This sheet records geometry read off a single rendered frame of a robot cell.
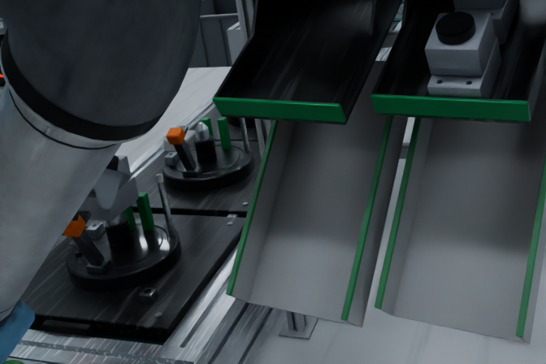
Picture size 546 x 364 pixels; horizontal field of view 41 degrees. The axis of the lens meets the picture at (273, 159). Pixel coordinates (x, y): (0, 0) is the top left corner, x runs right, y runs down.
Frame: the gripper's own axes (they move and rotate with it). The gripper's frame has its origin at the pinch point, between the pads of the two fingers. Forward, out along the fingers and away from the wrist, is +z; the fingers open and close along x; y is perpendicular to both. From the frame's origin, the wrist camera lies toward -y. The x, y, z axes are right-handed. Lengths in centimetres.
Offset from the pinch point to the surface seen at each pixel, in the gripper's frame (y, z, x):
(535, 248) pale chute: 7.2, -5.9, 48.4
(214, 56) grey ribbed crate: -73, 173, -77
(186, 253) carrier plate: 9.2, 8.7, 7.3
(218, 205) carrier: 2.0, 18.9, 6.2
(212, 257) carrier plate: 9.5, 8.3, 11.1
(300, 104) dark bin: -3.5, -14.3, 29.3
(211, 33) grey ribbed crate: -80, 168, -76
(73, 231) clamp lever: 8.1, -5.5, 0.8
